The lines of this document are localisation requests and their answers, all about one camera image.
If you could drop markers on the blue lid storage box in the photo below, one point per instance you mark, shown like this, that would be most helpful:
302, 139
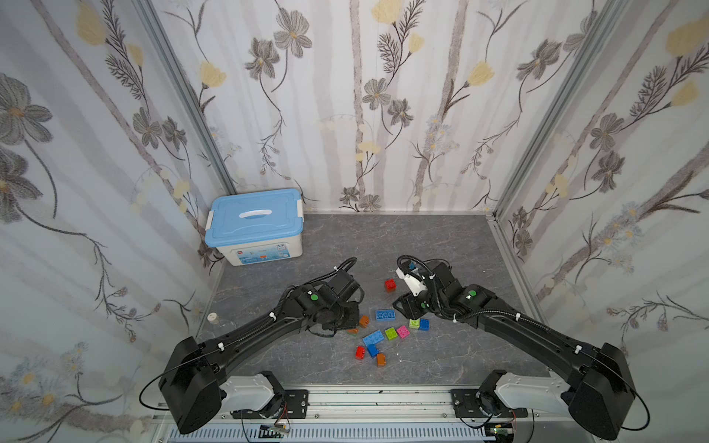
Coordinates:
257, 227

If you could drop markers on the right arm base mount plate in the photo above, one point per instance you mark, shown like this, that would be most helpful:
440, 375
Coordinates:
468, 403

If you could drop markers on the lime green lego brick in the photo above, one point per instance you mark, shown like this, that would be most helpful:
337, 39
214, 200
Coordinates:
391, 334

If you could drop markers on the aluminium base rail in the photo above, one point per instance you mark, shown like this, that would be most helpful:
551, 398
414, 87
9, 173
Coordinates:
352, 413

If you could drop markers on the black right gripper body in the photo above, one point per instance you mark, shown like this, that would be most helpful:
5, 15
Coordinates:
407, 302

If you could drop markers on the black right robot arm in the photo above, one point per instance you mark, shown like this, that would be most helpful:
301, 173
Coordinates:
591, 385

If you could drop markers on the light blue long lego brick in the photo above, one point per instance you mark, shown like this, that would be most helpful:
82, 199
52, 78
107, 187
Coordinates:
382, 315

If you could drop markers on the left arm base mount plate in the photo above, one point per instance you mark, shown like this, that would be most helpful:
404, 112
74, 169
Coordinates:
288, 403

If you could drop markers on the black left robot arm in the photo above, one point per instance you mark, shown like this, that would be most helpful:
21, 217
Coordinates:
200, 383

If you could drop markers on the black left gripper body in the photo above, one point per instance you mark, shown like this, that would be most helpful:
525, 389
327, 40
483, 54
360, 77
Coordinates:
341, 316

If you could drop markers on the aluminium frame corner post left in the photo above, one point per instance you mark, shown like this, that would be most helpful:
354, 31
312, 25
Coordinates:
189, 99

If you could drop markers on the light blue long brick studs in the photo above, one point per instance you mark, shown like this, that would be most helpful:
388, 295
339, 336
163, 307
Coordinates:
374, 338

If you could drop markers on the pink lego brick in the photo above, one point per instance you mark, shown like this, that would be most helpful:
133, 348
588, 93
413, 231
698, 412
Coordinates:
403, 332

